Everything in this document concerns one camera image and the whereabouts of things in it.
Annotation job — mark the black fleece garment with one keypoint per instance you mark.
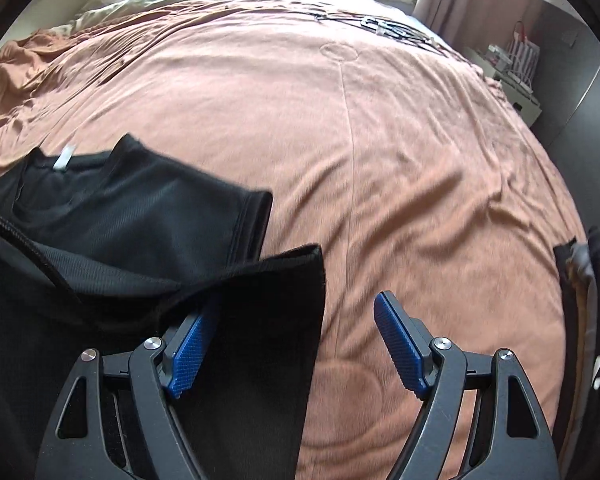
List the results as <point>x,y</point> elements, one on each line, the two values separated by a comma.
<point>260,360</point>

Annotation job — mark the orange blanket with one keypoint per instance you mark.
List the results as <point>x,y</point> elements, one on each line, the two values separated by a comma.
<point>330,160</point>

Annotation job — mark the black ribbed t-shirt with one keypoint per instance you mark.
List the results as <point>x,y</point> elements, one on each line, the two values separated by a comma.
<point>130,210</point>

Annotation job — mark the pile of dark clothes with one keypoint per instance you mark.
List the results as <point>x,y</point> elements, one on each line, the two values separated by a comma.
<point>580,280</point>

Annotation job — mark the cream nightstand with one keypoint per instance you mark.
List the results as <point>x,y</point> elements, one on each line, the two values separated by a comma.
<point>522,105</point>

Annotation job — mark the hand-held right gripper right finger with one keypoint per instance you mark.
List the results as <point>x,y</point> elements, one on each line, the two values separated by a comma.
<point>400,345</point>

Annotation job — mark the striped paper bag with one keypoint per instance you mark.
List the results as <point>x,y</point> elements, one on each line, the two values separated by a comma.
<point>525,60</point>

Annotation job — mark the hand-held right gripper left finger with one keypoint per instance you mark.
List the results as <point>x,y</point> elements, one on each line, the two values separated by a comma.
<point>190,355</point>

